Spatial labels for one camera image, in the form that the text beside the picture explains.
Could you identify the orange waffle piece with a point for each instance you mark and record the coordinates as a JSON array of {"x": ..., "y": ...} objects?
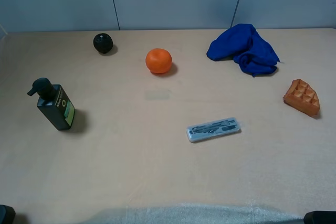
[{"x": 303, "y": 98}]

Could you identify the black object bottom right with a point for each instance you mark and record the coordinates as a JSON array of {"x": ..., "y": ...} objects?
[{"x": 320, "y": 217}]

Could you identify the black object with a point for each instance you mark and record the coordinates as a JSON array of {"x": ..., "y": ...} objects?
[
  {"x": 7, "y": 214},
  {"x": 320, "y": 217}
]

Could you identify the black object bottom left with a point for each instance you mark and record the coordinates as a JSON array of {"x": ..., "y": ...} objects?
[{"x": 7, "y": 214}]

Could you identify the orange fruit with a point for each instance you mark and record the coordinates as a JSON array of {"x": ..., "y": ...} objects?
[{"x": 158, "y": 61}]

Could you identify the clear compass case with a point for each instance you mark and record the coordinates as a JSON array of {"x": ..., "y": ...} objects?
[{"x": 214, "y": 129}]

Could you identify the black ball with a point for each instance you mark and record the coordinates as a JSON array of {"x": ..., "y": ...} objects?
[{"x": 103, "y": 43}]

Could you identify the blue cloth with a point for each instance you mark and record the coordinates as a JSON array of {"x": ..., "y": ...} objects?
[{"x": 247, "y": 48}]

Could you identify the black pump bottle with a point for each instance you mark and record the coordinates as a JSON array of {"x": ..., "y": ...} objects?
[{"x": 53, "y": 103}]

